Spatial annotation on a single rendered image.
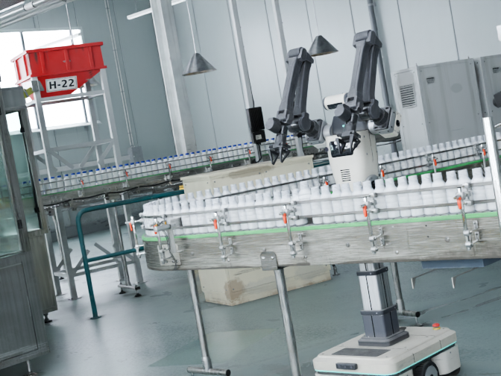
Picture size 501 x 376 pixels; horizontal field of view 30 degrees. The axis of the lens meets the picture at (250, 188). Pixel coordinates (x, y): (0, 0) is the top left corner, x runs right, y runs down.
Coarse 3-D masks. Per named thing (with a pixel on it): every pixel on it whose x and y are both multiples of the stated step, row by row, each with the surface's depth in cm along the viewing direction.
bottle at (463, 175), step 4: (460, 172) 365; (464, 172) 365; (460, 176) 366; (464, 176) 365; (460, 180) 365; (464, 180) 364; (468, 180) 365; (468, 188) 364; (472, 192) 365; (472, 196) 365; (464, 200) 365; (464, 204) 365; (464, 208) 365; (468, 208) 364; (472, 208) 364; (468, 212) 365
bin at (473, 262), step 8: (424, 264) 413; (432, 264) 410; (440, 264) 407; (448, 264) 405; (456, 264) 402; (464, 264) 399; (472, 264) 397; (480, 264) 394; (488, 264) 396; (464, 272) 391
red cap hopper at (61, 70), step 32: (32, 64) 1028; (64, 64) 1046; (96, 64) 1063; (32, 96) 1057; (64, 96) 1045; (96, 96) 1102; (96, 128) 1123; (64, 160) 1042; (128, 224) 1074; (64, 256) 1039; (128, 256) 1073
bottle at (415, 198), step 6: (414, 180) 381; (414, 186) 381; (414, 192) 380; (420, 192) 381; (414, 198) 381; (420, 198) 381; (414, 204) 381; (420, 204) 381; (414, 210) 381; (420, 210) 381
